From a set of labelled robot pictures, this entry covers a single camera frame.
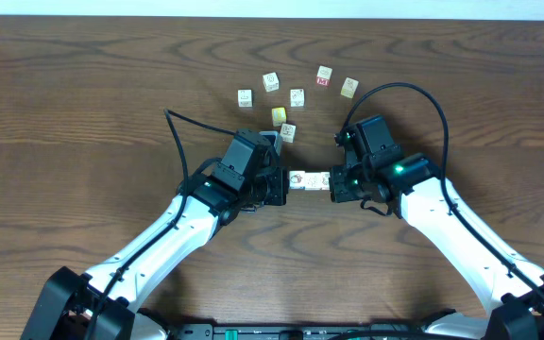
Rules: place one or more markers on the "white block upper left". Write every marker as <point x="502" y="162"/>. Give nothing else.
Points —
<point x="271" y="82"/>

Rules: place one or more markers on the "white block centre top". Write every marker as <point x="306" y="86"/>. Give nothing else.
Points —
<point x="297" y="97"/>

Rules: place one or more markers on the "yellow sided block far right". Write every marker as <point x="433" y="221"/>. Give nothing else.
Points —
<point x="349" y="87"/>

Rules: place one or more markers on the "red M letter block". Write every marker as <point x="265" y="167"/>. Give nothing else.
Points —
<point x="323" y="76"/>

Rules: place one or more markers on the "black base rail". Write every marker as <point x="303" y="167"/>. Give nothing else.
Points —
<point x="203" y="331"/>

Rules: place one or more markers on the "apple block blue side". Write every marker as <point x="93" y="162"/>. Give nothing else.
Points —
<point x="297" y="180"/>

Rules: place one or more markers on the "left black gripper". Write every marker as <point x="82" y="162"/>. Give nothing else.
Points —
<point x="282" y="187"/>

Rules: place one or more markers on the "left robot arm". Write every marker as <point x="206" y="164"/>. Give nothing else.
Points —
<point x="105" y="301"/>

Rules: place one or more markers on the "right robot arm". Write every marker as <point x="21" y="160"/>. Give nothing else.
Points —
<point x="509" y="287"/>

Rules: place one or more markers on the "white block blue side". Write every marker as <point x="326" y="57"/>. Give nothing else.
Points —
<point x="313" y="181"/>

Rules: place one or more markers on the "white block red side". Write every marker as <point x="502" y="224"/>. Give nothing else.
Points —
<point x="325" y="180"/>

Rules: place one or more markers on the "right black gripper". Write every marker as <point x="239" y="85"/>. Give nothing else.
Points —
<point x="340" y="192"/>

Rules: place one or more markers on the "leftmost white letter block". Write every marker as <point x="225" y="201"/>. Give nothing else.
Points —
<point x="245" y="99"/>

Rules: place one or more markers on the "white block below yellow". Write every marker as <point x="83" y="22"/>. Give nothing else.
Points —
<point x="288" y="132"/>

